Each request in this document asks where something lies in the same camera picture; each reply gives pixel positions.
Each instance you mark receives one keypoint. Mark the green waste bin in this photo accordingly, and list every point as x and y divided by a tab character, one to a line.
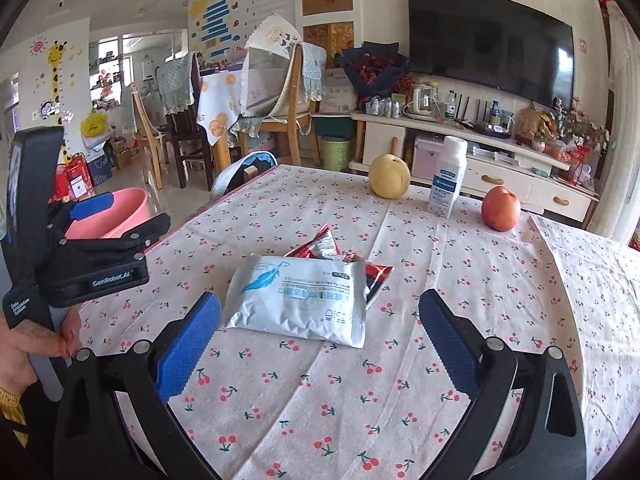
335	152

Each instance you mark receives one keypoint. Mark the cherry print tablecloth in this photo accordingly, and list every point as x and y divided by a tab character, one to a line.
260	406

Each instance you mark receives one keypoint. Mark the gold sleeve cuff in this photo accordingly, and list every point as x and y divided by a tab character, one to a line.
13	412

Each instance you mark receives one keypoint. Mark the cardboard box white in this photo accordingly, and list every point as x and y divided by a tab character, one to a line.
338	96

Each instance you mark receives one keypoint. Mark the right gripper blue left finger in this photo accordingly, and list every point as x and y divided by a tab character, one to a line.
181	344

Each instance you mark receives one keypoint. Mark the black television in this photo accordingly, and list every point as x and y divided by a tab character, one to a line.
497	43

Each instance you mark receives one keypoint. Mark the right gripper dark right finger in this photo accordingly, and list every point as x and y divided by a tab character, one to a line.
456	341

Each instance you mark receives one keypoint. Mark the giraffe height wall sticker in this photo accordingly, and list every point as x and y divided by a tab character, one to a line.
55	58

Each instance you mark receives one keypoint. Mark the dark wooden chair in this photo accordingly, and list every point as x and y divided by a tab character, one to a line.
179	83

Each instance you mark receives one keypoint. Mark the white milk bottle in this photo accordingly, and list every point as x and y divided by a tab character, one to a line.
448	176

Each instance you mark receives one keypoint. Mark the yellow pear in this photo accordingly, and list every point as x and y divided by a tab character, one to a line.
389	177

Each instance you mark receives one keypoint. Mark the dining table with cloth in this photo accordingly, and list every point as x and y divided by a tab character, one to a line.
218	111

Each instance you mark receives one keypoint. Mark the red small snack packet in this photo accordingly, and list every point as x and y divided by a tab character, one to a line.
324	246

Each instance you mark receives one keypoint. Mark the dark flower bouquet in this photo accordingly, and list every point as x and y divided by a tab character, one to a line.
373	69

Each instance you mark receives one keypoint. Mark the pink plastic bucket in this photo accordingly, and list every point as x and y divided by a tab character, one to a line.
109	215

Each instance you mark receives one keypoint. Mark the red apple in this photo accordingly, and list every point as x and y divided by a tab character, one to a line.
500	209

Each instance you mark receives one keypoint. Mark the light wooden chair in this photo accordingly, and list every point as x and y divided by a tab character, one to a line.
151	142

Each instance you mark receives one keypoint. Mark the pink storage box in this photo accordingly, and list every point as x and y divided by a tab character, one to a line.
426	150

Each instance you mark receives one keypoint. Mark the white electric kettle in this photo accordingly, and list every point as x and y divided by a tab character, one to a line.
424	100

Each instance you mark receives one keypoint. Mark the white TV cabinet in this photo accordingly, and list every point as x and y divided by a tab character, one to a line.
532	176

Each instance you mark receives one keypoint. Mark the red gift bag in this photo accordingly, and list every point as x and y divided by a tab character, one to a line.
72	181

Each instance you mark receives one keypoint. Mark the wooden chair with cover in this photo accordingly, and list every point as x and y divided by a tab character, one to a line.
281	77

